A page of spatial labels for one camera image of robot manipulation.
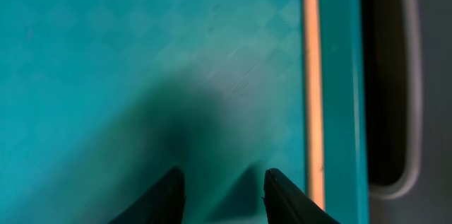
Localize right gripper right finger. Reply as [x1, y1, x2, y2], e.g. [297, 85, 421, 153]
[263, 168, 339, 224]

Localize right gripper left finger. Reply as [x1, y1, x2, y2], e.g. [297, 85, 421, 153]
[109, 167, 186, 224]

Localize wooden chopstick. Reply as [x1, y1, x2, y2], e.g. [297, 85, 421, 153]
[303, 0, 326, 209]

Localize grey dishwasher rack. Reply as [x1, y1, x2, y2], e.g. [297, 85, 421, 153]
[361, 0, 451, 223]

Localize teal serving tray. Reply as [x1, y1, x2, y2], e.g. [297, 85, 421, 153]
[0, 0, 370, 224]

